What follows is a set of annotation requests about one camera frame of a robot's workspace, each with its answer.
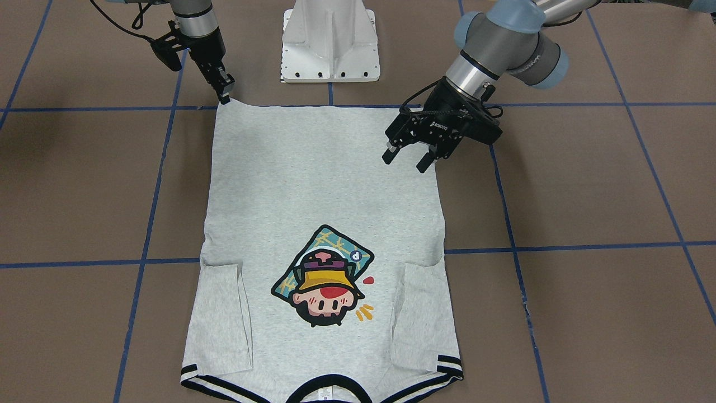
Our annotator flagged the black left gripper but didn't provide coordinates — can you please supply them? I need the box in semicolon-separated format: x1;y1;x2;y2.
383;77;503;173

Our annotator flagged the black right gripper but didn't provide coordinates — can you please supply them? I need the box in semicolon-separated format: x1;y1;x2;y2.
187;31;235;105

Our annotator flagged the grey t-shirt with cartoon print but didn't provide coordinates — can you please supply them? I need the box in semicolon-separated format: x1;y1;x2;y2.
181;100;464;402

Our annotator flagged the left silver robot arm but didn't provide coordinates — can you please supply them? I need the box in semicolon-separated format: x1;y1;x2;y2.
383;1;597;173

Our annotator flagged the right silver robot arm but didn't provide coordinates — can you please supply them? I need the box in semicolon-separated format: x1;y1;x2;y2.
91;1;235;105

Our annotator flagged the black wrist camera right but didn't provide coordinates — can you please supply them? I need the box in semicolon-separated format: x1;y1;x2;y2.
150;30;194;72

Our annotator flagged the white camera stand column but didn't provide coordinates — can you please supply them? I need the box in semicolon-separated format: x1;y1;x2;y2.
280;1;381;83

